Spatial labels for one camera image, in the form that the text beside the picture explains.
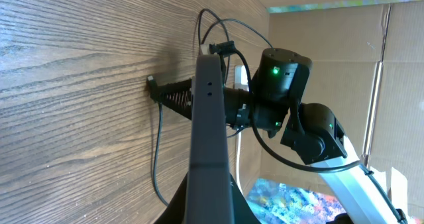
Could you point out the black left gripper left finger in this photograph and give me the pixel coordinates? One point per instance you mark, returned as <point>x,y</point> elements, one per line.
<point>175,211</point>

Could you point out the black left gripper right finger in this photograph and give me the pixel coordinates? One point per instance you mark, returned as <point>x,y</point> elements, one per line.
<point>242,212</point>

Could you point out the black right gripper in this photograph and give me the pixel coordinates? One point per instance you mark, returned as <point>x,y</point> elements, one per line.
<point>177,97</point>

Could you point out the Samsung Galaxy smartphone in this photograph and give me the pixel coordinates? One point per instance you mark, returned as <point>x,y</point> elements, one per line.
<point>208,196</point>

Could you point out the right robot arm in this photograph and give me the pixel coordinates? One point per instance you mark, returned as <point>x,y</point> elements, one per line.
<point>272,103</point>

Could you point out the white power strip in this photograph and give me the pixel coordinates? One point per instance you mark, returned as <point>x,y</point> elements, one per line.
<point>241,81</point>

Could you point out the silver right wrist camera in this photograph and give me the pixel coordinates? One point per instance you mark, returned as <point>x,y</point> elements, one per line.
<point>208,49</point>

